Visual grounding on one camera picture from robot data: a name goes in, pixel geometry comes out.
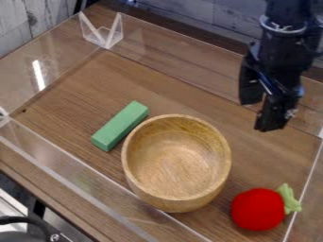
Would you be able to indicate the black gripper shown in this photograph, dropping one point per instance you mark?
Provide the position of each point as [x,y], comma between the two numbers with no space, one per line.
[273,66]

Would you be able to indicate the wooden bowl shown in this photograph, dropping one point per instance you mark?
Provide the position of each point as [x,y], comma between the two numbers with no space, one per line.
[177,160]

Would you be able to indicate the red plush strawberry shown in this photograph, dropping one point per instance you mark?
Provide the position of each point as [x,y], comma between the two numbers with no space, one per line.
[261,208]

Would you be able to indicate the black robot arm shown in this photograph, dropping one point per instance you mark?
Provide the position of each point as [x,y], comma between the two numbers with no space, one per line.
[289,8]

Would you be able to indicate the green rectangular block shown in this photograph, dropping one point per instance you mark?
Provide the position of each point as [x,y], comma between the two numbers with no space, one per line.
[119,126]

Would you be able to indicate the clear acrylic corner bracket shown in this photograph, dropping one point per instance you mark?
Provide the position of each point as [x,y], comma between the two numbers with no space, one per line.
[105,37]

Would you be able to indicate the clear acrylic tray wall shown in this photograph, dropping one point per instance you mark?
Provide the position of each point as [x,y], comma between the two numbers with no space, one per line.
[93,201]

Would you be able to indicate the black metal table frame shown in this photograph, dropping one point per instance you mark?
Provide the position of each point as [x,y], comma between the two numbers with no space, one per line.
[42,227]

